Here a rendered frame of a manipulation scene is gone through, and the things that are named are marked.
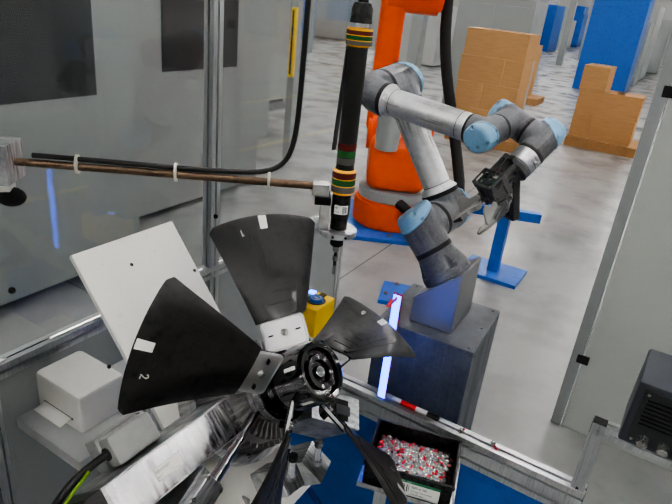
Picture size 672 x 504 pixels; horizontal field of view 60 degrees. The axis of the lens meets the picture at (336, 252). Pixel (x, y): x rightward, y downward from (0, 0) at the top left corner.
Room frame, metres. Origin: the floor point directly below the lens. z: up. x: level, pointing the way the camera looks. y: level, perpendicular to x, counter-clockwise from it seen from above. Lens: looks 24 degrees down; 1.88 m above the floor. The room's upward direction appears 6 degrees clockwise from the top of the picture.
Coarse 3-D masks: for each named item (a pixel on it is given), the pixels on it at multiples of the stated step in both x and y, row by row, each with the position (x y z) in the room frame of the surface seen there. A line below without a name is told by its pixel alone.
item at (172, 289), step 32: (160, 288) 0.81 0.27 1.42; (160, 320) 0.79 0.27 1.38; (192, 320) 0.82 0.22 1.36; (224, 320) 0.85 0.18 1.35; (160, 352) 0.77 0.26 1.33; (192, 352) 0.80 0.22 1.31; (224, 352) 0.84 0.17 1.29; (256, 352) 0.88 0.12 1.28; (128, 384) 0.73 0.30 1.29; (160, 384) 0.77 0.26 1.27; (192, 384) 0.80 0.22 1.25; (224, 384) 0.84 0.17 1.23
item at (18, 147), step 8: (0, 136) 0.99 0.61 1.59; (8, 136) 1.00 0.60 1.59; (0, 144) 0.94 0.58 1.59; (8, 144) 0.95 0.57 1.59; (16, 144) 0.98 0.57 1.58; (0, 152) 0.93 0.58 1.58; (8, 152) 0.95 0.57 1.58; (16, 152) 0.98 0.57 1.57; (0, 160) 0.93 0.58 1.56; (8, 160) 0.94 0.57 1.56; (0, 168) 0.93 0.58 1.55; (8, 168) 0.94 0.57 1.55; (16, 168) 0.97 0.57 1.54; (24, 168) 1.00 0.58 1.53; (0, 176) 0.93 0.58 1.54; (8, 176) 0.94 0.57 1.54; (16, 176) 0.96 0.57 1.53; (0, 184) 0.93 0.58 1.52; (8, 184) 0.93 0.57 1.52
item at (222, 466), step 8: (256, 416) 0.89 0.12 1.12; (248, 424) 0.87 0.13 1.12; (240, 440) 0.83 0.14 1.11; (232, 448) 0.81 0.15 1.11; (224, 456) 0.80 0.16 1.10; (232, 456) 0.80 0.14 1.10; (216, 464) 0.78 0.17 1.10; (224, 464) 0.78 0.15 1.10; (216, 472) 0.76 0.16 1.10; (224, 472) 0.77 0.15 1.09; (216, 480) 0.75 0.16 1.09
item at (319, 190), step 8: (320, 184) 1.01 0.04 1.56; (328, 184) 1.01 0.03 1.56; (312, 192) 1.00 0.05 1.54; (320, 192) 1.00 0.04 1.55; (328, 192) 1.01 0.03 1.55; (320, 200) 1.00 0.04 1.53; (328, 200) 1.00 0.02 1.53; (320, 208) 1.01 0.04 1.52; (328, 208) 1.01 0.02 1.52; (320, 216) 1.00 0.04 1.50; (328, 216) 1.01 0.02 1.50; (320, 224) 1.00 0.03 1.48; (328, 224) 1.01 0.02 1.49; (320, 232) 1.01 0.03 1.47; (328, 232) 0.99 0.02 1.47; (336, 232) 1.00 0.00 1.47; (344, 232) 1.00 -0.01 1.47; (352, 232) 1.01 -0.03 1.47; (336, 240) 0.99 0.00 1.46; (344, 240) 0.99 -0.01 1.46
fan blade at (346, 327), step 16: (352, 304) 1.25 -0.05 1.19; (336, 320) 1.17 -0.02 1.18; (352, 320) 1.19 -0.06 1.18; (368, 320) 1.21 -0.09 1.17; (320, 336) 1.09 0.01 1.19; (336, 336) 1.10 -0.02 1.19; (352, 336) 1.11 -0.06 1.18; (368, 336) 1.13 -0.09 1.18; (384, 336) 1.16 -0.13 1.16; (400, 336) 1.20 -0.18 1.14; (352, 352) 1.05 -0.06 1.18; (368, 352) 1.07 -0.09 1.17; (384, 352) 1.10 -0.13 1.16; (400, 352) 1.13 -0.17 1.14
